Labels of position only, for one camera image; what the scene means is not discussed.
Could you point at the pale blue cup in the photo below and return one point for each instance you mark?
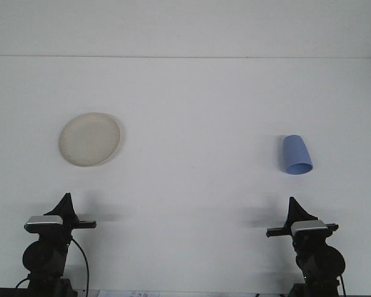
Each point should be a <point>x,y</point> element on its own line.
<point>295,153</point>

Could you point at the pale round plate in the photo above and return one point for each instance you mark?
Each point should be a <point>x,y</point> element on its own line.
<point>89,140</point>

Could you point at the dark base platform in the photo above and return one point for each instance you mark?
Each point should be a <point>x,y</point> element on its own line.
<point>0,293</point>

